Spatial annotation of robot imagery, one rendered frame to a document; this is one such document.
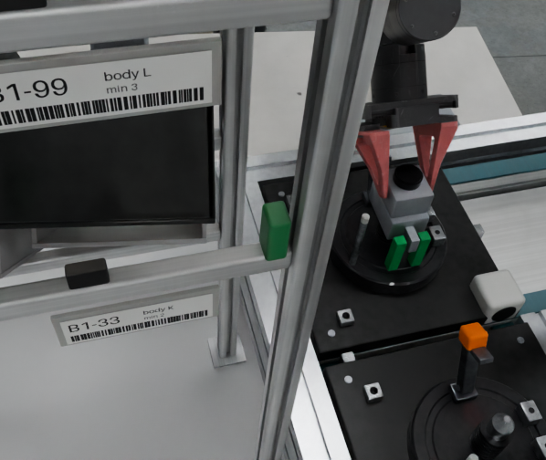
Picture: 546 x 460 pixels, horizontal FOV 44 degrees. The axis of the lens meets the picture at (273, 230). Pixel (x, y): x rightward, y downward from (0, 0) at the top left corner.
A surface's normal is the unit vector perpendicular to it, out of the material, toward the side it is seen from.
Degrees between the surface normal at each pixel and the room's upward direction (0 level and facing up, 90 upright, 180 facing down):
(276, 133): 0
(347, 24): 90
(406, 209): 90
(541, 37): 0
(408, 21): 49
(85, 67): 90
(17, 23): 90
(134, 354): 0
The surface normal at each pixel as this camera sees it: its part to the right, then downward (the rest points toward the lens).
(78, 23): 0.26, 0.78
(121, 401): 0.07, -0.61
